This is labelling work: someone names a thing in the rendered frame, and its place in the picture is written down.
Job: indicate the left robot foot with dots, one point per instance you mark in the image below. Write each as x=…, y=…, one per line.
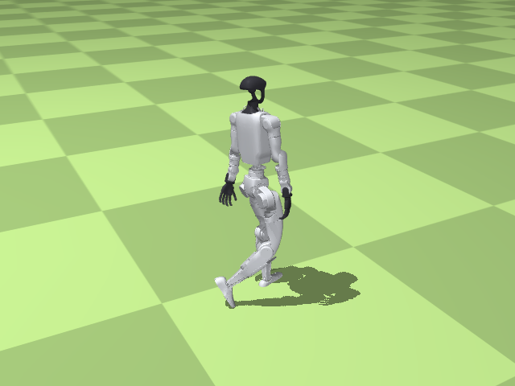
x=274, y=277

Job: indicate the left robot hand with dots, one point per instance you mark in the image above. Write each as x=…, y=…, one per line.
x=227, y=189

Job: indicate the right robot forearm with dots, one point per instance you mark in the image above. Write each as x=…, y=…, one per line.
x=281, y=168

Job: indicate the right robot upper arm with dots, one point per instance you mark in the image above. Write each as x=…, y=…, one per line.
x=272, y=126

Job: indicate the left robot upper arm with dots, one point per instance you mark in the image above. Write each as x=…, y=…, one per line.
x=234, y=145

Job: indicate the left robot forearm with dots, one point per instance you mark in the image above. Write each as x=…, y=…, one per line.
x=233, y=169

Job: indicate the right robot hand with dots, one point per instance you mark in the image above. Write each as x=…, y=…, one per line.
x=287, y=204

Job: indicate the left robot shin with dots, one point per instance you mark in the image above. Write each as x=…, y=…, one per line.
x=266, y=270

